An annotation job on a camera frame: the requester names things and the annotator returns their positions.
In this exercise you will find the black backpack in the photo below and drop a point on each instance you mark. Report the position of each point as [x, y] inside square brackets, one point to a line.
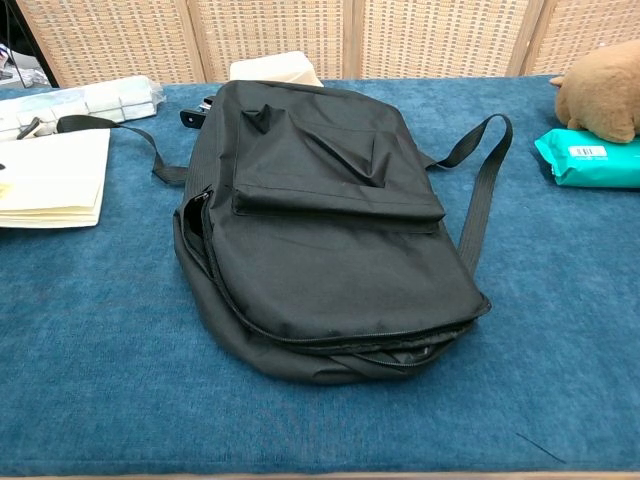
[325, 225]

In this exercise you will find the white spiral notebook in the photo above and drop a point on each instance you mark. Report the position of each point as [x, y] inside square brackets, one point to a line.
[55, 175]

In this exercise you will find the black stapler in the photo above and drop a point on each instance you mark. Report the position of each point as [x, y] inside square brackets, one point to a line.
[192, 115]

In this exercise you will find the beige lunch box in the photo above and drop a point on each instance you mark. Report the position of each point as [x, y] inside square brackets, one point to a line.
[270, 67]

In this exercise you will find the wicker folding screen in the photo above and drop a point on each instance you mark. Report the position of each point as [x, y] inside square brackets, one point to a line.
[425, 35]

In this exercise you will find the blue table cloth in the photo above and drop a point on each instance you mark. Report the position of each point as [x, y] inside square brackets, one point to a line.
[100, 350]

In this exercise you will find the white tissue pack box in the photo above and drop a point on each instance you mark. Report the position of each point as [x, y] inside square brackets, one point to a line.
[100, 102]

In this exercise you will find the teal wet wipes pack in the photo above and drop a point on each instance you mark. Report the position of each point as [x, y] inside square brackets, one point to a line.
[590, 160]

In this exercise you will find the brown plush toy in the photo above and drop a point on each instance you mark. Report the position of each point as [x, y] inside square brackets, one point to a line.
[600, 90]

